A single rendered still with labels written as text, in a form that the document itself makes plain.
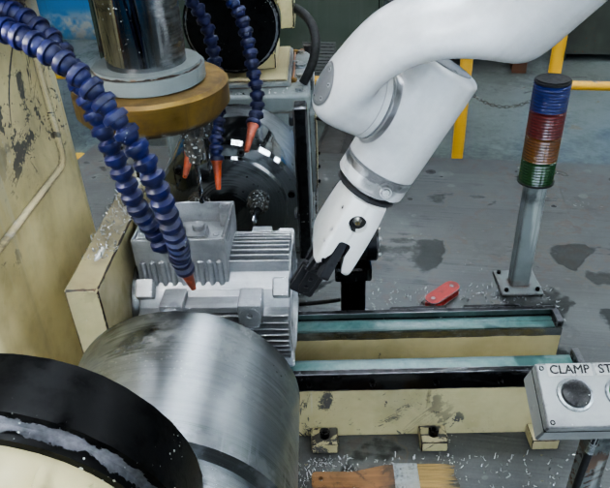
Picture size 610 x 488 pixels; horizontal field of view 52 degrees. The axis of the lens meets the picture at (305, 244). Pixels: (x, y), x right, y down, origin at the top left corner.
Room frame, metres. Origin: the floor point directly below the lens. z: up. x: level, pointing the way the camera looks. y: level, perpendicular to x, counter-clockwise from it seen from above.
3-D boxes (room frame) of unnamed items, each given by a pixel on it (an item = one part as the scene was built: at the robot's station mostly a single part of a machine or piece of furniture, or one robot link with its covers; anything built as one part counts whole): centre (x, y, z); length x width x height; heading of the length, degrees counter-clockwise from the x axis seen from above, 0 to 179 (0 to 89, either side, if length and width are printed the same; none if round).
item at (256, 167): (1.05, 0.12, 1.04); 0.41 x 0.25 x 0.25; 178
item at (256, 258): (0.72, 0.12, 1.01); 0.20 x 0.19 x 0.19; 87
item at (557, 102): (1.00, -0.42, 1.19); 0.06 x 0.06 x 0.04
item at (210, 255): (0.73, 0.16, 1.11); 0.12 x 0.11 x 0.07; 87
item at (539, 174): (1.00, -0.42, 1.05); 0.06 x 0.06 x 0.04
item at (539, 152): (1.00, -0.42, 1.10); 0.06 x 0.06 x 0.04
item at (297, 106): (0.85, 0.00, 1.12); 0.04 x 0.03 x 0.26; 88
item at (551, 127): (1.00, -0.42, 1.14); 0.06 x 0.06 x 0.04
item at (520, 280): (1.00, -0.42, 1.01); 0.08 x 0.08 x 0.42; 88
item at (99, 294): (0.73, 0.29, 0.97); 0.30 x 0.11 x 0.34; 178
